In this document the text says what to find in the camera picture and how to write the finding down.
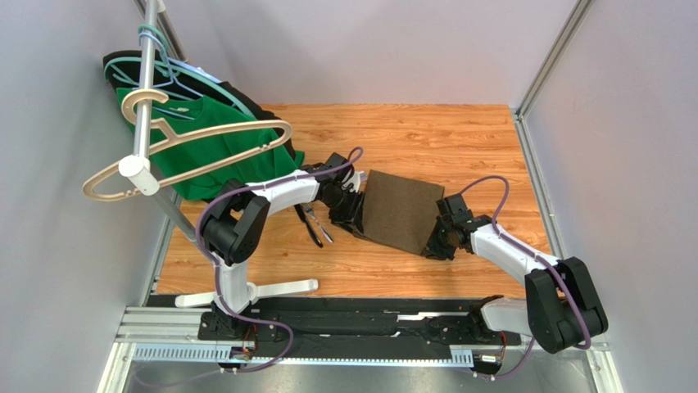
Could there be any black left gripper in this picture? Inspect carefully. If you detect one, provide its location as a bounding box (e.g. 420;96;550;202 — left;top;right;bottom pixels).
321;188;365;235

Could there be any brown cloth napkin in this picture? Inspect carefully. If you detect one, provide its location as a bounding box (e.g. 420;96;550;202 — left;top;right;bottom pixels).
358;170;445;256

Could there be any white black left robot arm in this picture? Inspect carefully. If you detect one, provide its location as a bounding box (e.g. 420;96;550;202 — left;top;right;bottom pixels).
195;147;363;318

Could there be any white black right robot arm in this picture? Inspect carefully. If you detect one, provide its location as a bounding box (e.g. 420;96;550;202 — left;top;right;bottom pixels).
424;194;609;354

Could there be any silver fork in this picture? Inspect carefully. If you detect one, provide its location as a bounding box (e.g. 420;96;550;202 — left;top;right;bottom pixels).
301;203;334;243

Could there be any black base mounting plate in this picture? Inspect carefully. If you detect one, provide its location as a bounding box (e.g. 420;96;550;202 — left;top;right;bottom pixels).
197;309;522;346

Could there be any green t-shirt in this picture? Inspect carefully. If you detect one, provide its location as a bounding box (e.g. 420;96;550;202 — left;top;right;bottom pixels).
150;96;306;201

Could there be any white rack base foot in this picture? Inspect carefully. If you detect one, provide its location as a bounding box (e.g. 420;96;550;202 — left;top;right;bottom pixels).
174;278;319;308

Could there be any silver clothes rack pole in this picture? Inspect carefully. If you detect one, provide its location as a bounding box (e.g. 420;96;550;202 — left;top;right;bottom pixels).
134;34;195;242

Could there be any beige plastic hanger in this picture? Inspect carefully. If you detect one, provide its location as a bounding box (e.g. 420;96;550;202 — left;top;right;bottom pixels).
83;88;304;201

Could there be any teal plastic hanger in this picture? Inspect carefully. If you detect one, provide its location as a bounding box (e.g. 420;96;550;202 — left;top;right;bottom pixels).
102;24;257;120

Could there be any black garment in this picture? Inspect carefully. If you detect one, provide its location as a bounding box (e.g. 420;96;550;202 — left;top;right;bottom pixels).
102;48;298;159

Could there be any light blue wire hanger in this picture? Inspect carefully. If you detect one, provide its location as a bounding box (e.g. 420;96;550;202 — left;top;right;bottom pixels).
104;25;221;101

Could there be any aluminium frame rail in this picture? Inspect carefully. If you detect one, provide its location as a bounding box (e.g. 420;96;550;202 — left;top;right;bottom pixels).
98;296;623;392

